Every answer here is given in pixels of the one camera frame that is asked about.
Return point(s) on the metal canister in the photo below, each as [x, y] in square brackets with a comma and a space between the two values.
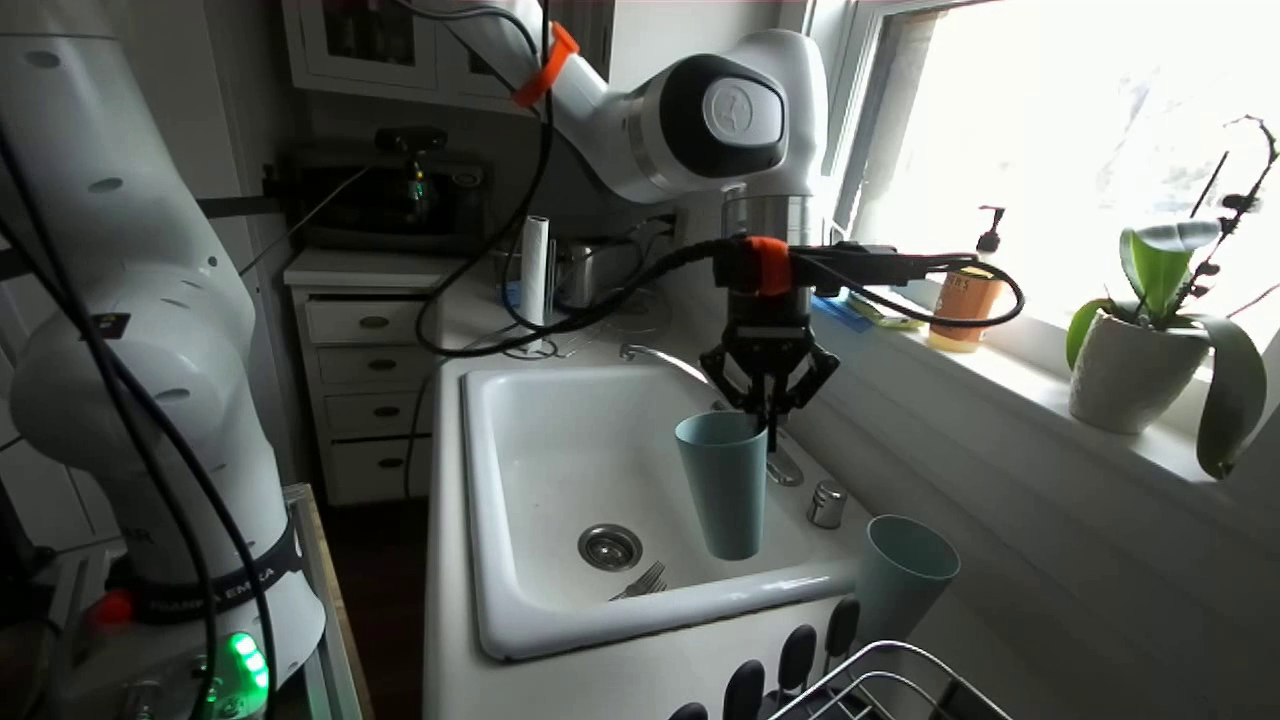
[578, 274]

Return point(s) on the dark dish rack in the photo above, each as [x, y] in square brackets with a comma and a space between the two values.
[853, 686]

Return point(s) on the white framed window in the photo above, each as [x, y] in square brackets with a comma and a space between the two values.
[1066, 134]

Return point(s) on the white ceramic sink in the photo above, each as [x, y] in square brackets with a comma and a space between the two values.
[562, 455]

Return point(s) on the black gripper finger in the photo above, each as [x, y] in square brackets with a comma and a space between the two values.
[804, 377]
[731, 383]

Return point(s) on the orchid in white pot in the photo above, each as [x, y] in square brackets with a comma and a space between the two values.
[1135, 383]

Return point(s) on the white drawer cabinet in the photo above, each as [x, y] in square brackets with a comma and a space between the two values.
[361, 321]

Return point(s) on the blue cloth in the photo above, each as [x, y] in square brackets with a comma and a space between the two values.
[824, 311]

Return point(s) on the red knob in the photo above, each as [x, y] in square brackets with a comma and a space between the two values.
[113, 608]

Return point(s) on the black countertop appliance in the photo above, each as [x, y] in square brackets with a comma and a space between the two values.
[381, 185]

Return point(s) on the amber soap pump bottle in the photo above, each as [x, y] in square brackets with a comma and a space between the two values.
[960, 299]

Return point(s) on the white wall cabinet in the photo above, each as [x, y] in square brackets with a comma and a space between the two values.
[361, 40]

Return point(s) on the metal sink drain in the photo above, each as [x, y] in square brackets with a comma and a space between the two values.
[610, 546]

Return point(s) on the teal plastic cup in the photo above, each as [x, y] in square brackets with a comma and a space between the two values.
[720, 484]
[905, 580]

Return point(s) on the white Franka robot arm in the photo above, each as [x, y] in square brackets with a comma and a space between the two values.
[120, 332]

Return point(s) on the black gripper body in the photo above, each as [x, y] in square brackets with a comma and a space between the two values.
[770, 327]

